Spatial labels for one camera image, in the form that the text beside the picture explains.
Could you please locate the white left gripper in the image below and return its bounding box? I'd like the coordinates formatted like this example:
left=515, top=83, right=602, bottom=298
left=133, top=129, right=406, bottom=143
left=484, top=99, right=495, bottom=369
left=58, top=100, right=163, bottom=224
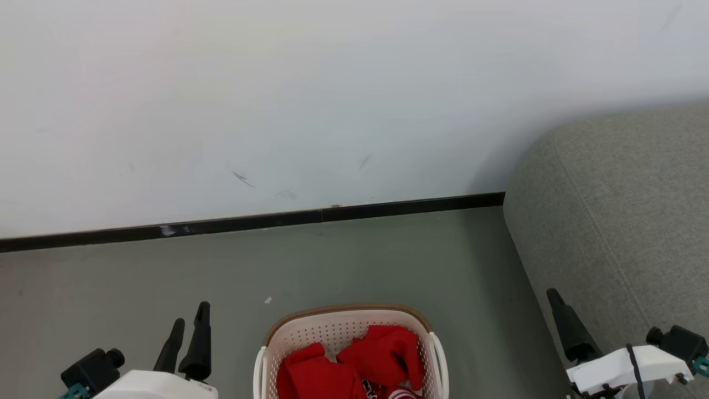
left=94, top=302, right=218, bottom=399

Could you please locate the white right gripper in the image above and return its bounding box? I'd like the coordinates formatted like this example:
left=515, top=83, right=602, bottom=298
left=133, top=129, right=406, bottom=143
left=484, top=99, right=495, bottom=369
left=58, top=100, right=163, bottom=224
left=547, top=288, right=693, bottom=395

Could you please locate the red jersey with white stripes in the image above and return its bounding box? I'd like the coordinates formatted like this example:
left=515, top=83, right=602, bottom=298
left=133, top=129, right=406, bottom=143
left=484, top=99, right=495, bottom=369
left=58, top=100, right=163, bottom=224
left=337, top=325, right=426, bottom=399

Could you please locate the grey fabric sofa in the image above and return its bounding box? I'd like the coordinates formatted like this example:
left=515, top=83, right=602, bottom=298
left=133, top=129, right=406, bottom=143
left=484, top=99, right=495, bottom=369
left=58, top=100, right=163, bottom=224
left=503, top=103, right=709, bottom=399

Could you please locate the white perforated laundry basket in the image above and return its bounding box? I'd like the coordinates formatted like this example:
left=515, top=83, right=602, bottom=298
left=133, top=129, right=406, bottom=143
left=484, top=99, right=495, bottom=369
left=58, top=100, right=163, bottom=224
left=253, top=303, right=449, bottom=399

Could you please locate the black skirting board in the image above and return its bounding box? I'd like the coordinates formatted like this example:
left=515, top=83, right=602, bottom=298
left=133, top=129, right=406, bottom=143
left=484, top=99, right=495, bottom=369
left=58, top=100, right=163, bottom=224
left=0, top=192, right=506, bottom=253

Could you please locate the thin black right gripper cable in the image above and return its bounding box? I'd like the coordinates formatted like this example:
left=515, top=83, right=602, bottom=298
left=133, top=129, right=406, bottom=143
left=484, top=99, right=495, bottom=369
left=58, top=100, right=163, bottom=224
left=625, top=344, right=646, bottom=399

